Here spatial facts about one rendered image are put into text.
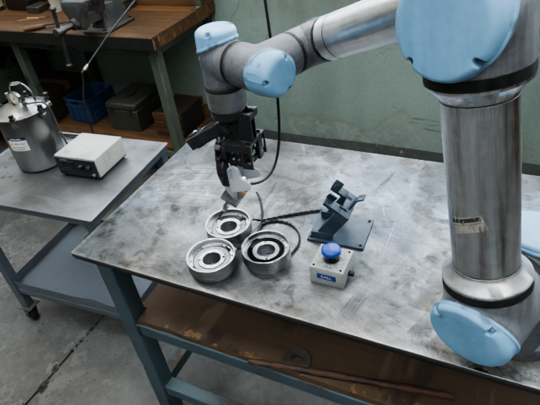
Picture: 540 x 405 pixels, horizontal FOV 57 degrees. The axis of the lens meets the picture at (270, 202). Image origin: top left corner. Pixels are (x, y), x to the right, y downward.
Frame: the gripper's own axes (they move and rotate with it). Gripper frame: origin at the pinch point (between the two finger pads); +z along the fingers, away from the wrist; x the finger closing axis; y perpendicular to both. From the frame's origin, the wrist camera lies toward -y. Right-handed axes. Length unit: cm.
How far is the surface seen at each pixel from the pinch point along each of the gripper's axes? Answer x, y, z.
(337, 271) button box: -9.3, 25.1, 8.7
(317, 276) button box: -9.6, 21.0, 11.1
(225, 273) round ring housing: -14.1, 2.5, 10.9
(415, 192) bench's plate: 25.5, 34.5, 13.2
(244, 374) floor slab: 11, -18, 93
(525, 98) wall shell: 153, 64, 48
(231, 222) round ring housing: 1.1, -3.6, 10.9
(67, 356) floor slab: -3, -88, 93
